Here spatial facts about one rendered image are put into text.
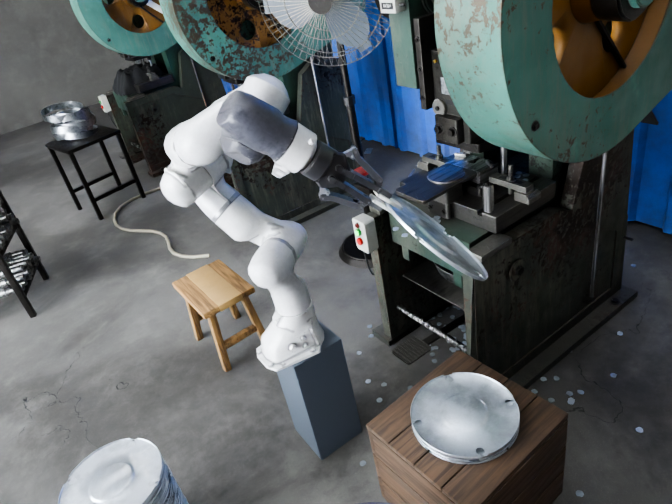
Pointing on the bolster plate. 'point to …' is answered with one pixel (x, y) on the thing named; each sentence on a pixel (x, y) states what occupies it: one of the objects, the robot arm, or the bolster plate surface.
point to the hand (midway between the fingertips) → (385, 202)
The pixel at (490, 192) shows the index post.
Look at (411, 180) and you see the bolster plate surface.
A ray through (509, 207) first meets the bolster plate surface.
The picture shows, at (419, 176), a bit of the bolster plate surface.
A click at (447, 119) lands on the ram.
